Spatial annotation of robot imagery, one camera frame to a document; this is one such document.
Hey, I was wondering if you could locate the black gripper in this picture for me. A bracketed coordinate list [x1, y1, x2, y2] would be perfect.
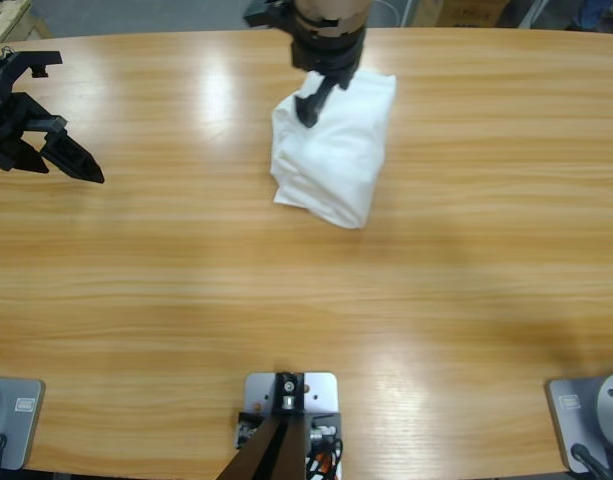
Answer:
[288, 13, 368, 130]
[0, 63, 106, 185]

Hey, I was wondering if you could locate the white t-shirt with black logo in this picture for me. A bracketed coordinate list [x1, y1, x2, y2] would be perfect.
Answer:
[270, 68, 398, 231]

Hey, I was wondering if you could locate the cardboard box stack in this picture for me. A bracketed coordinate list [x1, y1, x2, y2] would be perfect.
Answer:
[0, 0, 51, 46]

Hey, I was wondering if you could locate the brown cardboard box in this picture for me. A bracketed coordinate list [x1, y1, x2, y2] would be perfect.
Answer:
[413, 0, 512, 29]

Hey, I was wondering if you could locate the dark background equipment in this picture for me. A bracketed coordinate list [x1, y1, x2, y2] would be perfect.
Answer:
[500, 0, 613, 35]

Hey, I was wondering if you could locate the white mounting block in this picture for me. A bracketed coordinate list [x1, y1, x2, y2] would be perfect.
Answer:
[234, 371, 345, 480]

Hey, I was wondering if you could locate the round grey base disc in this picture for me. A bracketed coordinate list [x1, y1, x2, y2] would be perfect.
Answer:
[588, 370, 613, 446]

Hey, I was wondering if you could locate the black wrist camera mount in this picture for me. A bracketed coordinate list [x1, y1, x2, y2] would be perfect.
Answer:
[243, 0, 293, 29]
[0, 47, 64, 81]

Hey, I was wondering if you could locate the thin white cable loop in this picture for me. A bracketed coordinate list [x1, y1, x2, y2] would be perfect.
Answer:
[370, 0, 403, 25]

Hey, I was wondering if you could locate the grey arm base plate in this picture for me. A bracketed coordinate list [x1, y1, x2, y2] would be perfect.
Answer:
[0, 377, 46, 471]
[544, 372, 613, 474]

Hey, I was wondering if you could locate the dark camera post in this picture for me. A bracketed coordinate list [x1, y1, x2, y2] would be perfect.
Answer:
[220, 371, 307, 480]

